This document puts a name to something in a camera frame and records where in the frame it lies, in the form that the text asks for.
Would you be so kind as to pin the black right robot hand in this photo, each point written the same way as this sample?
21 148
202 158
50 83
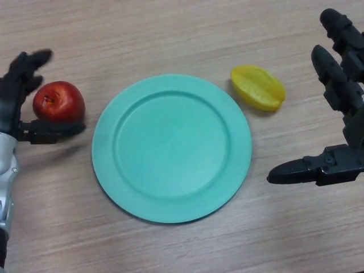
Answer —
352 94

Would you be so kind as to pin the red apple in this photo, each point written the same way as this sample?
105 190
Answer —
59 101

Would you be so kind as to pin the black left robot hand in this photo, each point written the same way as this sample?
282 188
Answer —
11 94

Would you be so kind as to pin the yellow starfruit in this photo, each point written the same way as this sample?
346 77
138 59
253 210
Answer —
258 88

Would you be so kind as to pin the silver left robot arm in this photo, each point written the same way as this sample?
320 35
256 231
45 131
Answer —
7 176

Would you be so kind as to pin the green round plate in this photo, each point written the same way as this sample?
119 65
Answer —
172 149

